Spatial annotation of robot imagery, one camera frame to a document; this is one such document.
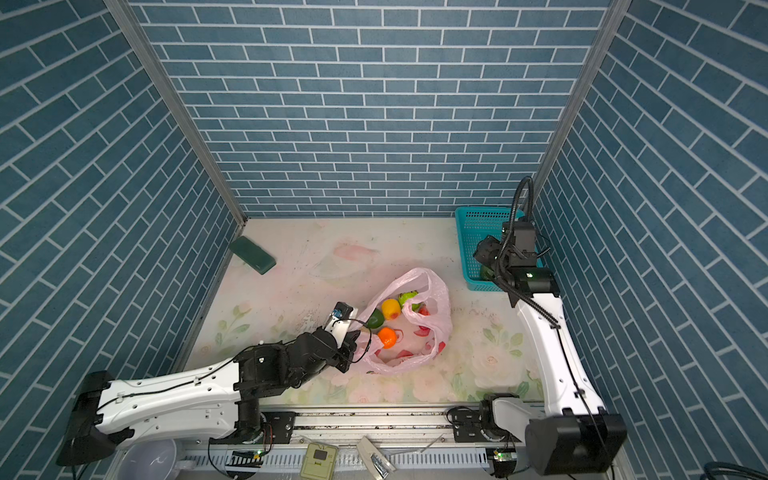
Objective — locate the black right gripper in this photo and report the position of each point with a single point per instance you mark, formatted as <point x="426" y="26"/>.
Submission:
<point x="486" y="246"/>

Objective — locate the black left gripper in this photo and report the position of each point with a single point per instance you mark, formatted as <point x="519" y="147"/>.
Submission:
<point x="348" y="350"/>

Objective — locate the yellow orange mango fruit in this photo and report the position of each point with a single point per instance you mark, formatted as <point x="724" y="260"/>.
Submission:
<point x="391" y="309"/>

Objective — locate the pink plastic bag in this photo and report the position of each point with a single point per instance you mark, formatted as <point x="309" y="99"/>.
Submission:
<point x="422" y="335"/>

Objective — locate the green round fruit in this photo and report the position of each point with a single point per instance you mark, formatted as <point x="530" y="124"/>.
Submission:
<point x="404" y="297"/>

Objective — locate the green avocado fruit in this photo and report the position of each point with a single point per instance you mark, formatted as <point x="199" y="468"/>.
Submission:
<point x="486" y="274"/>

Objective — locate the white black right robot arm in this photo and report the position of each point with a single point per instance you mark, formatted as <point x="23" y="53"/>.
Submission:
<point x="573" y="432"/>

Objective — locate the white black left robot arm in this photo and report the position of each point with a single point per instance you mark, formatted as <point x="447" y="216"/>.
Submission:
<point x="219" y="402"/>

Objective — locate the teal plastic basket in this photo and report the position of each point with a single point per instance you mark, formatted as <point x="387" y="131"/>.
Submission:
<point x="473" y="225"/>

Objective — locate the green digital timer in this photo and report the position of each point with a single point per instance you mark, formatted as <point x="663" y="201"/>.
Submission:
<point x="319" y="462"/>

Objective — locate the white small device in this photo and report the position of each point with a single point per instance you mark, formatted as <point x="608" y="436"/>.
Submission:
<point x="374" y="460"/>

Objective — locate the green rectangular box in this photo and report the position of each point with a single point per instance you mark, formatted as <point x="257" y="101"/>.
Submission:
<point x="252" y="254"/>

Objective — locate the white plastic bowl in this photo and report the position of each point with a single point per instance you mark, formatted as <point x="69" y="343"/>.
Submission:
<point x="151" y="460"/>

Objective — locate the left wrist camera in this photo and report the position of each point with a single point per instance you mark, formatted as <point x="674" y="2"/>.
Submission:
<point x="339" y="321"/>

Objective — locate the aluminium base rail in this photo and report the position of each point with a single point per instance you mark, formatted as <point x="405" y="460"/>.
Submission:
<point x="384" y="423"/>

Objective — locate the grey aluminium corner post right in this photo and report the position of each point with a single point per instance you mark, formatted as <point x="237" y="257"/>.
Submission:
<point x="594" y="59"/>

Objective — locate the grey aluminium corner post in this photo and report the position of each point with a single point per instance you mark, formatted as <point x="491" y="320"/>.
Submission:
<point x="594" y="59"/>
<point x="138" y="40"/>

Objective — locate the grey aluminium corner post left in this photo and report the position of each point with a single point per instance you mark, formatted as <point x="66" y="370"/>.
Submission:
<point x="138" y="40"/>

